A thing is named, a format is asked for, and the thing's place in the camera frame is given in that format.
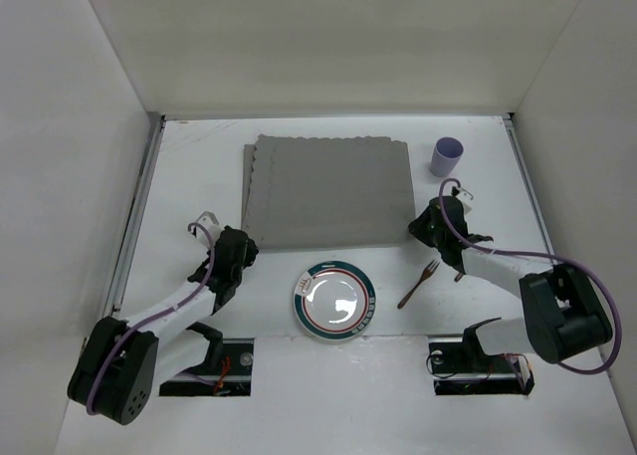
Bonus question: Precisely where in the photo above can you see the grey cloth placemat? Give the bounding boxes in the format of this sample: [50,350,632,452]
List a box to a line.
[241,134,415,251]

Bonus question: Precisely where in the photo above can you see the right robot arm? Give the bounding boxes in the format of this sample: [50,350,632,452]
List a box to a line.
[408,196,622,373]

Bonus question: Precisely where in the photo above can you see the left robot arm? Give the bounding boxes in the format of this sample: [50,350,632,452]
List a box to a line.
[67,222,259,425]

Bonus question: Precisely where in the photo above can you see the brown wooden fork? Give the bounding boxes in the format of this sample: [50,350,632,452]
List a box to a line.
[397,260,440,310]

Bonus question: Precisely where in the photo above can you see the lilac plastic cup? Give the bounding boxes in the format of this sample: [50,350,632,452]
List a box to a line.
[429,136,464,177]

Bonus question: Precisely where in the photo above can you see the white plate with green rim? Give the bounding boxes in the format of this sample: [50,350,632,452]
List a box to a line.
[293,261,377,342]

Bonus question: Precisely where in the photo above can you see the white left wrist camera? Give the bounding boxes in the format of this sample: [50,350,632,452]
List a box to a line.
[188,211,222,247]

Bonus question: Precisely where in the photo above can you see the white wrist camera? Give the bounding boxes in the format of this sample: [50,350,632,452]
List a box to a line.
[451,186,474,214]
[188,211,222,247]

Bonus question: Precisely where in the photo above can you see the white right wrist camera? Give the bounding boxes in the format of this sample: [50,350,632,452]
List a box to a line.
[451,186,474,214]

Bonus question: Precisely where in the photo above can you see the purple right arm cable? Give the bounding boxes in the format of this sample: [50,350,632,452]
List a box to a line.
[439,177,623,375]

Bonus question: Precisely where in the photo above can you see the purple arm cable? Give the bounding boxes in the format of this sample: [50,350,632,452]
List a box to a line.
[85,221,218,417]
[439,177,623,375]

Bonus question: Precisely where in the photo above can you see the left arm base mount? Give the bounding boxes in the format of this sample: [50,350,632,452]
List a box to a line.
[158,339,255,397]

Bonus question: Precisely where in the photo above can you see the left aluminium frame rail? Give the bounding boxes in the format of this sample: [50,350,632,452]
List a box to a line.
[96,112,165,322]

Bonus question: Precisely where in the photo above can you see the aluminium frame rail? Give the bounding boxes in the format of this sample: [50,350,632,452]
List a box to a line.
[96,112,165,322]
[502,112,583,335]

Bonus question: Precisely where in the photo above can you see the right aluminium frame rail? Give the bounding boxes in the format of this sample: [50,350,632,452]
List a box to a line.
[502,112,583,335]

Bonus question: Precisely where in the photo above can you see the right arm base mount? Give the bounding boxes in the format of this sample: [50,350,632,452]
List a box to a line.
[426,337,535,396]

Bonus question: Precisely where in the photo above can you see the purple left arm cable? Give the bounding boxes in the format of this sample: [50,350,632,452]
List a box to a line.
[85,221,218,417]

